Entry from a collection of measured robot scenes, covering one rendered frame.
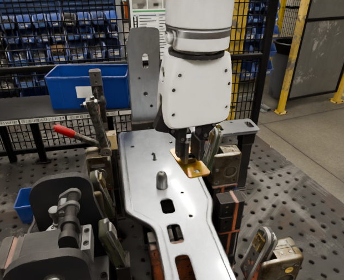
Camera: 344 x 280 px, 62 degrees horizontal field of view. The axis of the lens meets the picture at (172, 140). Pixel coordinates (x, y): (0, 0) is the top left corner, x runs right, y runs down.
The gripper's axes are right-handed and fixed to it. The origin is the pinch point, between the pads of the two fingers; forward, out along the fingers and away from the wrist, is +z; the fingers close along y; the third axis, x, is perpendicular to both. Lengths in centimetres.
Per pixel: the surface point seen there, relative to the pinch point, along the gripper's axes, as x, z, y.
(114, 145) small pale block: 42.0, 23.3, -5.4
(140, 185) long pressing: 23.7, 25.8, -2.2
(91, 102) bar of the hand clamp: 34.8, 5.0, -11.2
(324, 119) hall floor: 175, 121, 261
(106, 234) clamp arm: 2.3, 16.9, -14.4
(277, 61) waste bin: 252, 72, 244
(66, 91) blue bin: 75, 16, -16
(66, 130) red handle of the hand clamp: 37.0, 13.0, -18.3
